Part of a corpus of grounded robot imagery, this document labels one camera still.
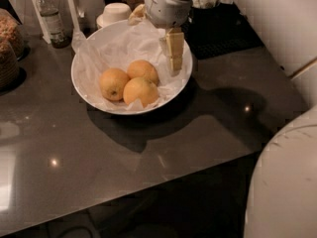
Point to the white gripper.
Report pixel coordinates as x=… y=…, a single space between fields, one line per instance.
x=165 y=11

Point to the orange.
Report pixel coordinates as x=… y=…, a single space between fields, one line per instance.
x=143 y=68
x=140 y=88
x=112 y=83

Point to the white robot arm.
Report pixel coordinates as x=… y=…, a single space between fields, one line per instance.
x=272 y=194

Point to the white ceramic bowl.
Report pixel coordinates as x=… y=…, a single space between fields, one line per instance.
x=109 y=43

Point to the white paper liner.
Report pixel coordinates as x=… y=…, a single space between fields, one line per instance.
x=132 y=47

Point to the upturned white cup left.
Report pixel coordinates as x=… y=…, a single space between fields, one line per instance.
x=112 y=13

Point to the clear bottle with black cap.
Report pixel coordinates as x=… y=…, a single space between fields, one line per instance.
x=52 y=20

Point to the white menu card holder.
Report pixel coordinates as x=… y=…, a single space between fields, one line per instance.
x=73 y=15

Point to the upper cereal jar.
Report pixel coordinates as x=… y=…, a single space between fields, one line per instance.
x=10 y=31

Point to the cereal jar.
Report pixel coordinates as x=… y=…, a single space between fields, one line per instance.
x=9 y=69
x=10 y=31

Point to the lower cereal jar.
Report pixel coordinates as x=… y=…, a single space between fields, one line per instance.
x=9 y=69

